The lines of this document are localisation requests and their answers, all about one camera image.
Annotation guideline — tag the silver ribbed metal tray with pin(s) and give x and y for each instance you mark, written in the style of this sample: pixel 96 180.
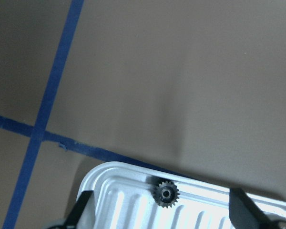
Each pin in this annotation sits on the silver ribbed metal tray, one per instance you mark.
pixel 122 199

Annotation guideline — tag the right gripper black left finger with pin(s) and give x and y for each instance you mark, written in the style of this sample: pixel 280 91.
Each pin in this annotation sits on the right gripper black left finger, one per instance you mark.
pixel 76 213

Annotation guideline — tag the small black bearing gear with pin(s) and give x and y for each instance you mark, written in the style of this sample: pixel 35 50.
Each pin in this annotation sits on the small black bearing gear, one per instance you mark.
pixel 166 194

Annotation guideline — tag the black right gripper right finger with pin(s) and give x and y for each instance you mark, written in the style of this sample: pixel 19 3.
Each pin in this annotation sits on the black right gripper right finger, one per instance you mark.
pixel 245 214

